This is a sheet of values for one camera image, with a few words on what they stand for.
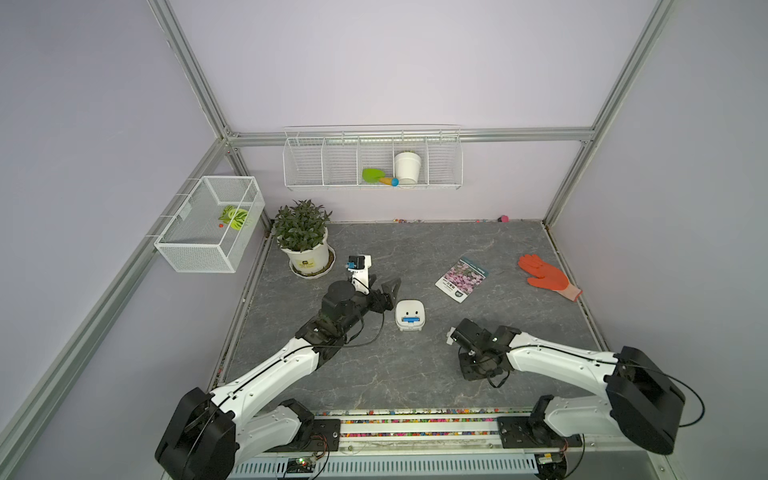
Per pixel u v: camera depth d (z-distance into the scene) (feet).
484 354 2.06
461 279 3.35
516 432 2.42
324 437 2.38
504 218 4.07
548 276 3.47
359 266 2.18
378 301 2.25
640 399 1.36
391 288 2.33
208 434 1.30
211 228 2.72
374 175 3.31
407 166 3.03
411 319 2.99
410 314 3.00
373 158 3.28
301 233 3.01
